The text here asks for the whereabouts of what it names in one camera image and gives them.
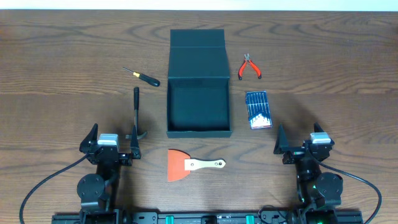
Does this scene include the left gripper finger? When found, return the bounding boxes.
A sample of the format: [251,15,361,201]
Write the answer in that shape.
[80,123,98,149]
[130,126,141,159]

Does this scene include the clear precision screwdriver case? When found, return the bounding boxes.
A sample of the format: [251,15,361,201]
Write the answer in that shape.
[245,91,272,129]

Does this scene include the orange scraper wooden handle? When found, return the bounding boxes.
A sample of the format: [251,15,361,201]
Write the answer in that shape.
[167,149,226,182]

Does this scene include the black handled screwdriver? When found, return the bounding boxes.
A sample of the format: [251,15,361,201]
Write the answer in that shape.
[123,67,160,87]

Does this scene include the red handled pliers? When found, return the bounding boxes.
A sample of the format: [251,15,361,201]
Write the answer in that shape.
[238,53,262,81]

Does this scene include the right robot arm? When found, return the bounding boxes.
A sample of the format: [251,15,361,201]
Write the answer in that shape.
[274,123,343,223]

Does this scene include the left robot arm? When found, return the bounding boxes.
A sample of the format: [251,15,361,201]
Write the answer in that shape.
[77,124,141,223]

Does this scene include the black steel claw hammer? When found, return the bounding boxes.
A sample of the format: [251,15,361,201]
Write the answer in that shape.
[126,87,147,142]

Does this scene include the dark green open box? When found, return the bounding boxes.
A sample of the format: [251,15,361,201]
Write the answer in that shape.
[167,29,232,138]

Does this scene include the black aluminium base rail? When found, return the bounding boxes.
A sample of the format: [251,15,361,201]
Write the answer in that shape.
[51,208,363,224]

